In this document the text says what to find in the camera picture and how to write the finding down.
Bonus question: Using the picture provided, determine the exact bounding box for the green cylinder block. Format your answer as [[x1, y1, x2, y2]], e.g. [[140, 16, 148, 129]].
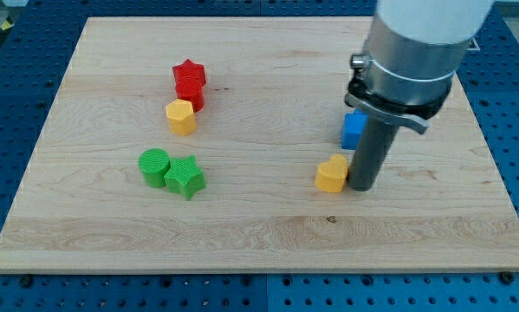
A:
[[138, 148, 170, 188]]

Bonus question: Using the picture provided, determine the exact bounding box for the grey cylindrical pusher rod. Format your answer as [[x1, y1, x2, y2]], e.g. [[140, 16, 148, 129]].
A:
[[348, 118, 399, 192]]

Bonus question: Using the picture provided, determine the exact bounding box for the light wooden board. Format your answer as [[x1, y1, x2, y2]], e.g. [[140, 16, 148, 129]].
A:
[[0, 17, 519, 274]]

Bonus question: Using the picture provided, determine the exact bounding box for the red star block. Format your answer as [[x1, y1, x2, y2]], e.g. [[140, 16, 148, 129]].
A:
[[172, 59, 206, 86]]

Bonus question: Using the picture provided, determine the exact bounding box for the yellow heart block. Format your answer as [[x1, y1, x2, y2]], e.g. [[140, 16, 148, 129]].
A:
[[315, 153, 348, 193]]

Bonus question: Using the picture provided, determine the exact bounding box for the blue cube block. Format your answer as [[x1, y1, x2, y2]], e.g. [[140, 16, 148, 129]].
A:
[[341, 109, 367, 150]]

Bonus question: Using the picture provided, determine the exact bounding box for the yellow hexagon block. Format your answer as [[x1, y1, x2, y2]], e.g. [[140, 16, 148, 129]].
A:
[[165, 99, 198, 136]]

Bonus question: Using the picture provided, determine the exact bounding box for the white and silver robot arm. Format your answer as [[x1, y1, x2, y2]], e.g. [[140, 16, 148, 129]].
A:
[[345, 0, 493, 133]]

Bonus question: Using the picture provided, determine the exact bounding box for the red cylinder block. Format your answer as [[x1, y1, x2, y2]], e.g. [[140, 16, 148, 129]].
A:
[[175, 79, 204, 113]]

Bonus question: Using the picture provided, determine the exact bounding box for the green star block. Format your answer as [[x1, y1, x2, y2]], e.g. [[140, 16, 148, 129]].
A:
[[164, 155, 206, 200]]

